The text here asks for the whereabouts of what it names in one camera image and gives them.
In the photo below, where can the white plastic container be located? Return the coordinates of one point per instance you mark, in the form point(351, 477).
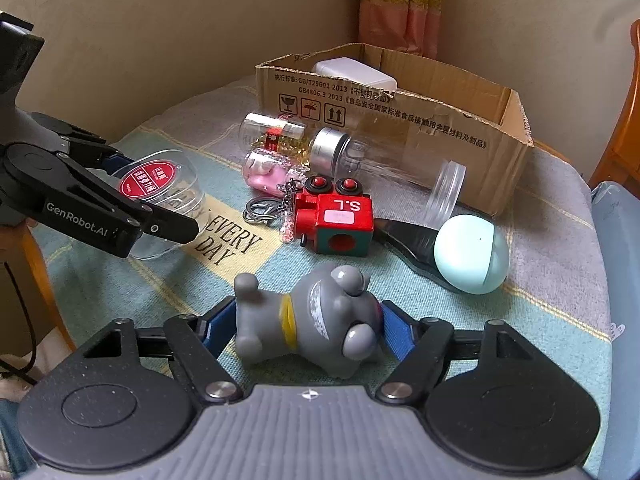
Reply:
point(350, 75)

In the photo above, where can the clear plastic cup red label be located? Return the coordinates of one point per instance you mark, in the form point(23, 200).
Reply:
point(150, 180)

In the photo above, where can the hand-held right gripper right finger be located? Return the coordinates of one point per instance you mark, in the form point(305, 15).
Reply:
point(395, 327)

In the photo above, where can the brown wooden furniture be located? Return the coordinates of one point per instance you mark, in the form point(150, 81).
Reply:
point(40, 280)

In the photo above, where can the clear bottle silver cap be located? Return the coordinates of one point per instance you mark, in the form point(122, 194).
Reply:
point(325, 147)

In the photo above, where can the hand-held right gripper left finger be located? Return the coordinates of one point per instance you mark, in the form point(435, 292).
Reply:
point(220, 322)

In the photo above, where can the black oval plastic object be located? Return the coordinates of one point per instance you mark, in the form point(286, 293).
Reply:
point(405, 242)

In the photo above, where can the red toy train block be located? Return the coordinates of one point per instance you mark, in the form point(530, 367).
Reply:
point(345, 215)

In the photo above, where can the mint green egg-shaped toy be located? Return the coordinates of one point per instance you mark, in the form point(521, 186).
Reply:
point(470, 255)

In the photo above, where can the grey hippo toy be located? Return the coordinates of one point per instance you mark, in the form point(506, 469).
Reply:
point(300, 320)

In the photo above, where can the small glass bottle gold contents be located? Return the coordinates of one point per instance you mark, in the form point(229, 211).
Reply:
point(270, 132)

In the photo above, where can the light blue cloth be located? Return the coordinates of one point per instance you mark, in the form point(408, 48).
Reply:
point(620, 260)

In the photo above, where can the pink striped curtain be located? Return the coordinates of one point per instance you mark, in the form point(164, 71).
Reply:
point(400, 10)

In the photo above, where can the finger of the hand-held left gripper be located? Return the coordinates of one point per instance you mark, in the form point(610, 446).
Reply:
point(85, 142)
point(170, 227)

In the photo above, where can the wooden chair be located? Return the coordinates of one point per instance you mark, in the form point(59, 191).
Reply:
point(625, 150)

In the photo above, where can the cardboard box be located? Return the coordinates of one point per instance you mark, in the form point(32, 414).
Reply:
point(400, 120)

